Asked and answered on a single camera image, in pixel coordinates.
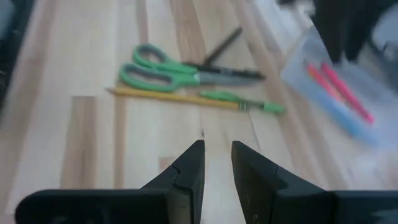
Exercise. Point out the black marker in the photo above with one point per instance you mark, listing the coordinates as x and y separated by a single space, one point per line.
230 71

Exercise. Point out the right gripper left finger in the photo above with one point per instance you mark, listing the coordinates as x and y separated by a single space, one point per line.
124 208

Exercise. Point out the clear plastic supply box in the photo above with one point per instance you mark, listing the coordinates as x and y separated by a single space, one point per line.
298 71

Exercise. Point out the black pen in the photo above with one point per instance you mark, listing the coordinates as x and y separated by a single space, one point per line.
222 45

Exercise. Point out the pink highlighter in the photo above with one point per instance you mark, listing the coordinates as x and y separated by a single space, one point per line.
345 90

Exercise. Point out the yellow wooden pencil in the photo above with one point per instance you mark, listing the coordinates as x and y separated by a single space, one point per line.
171 97

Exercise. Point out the green mechanical pencil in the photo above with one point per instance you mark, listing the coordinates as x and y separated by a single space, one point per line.
273 108

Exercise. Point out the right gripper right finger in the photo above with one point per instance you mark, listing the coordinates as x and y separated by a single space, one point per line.
295 205

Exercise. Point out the black aluminium table frame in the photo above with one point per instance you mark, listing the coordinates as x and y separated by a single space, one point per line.
12 31

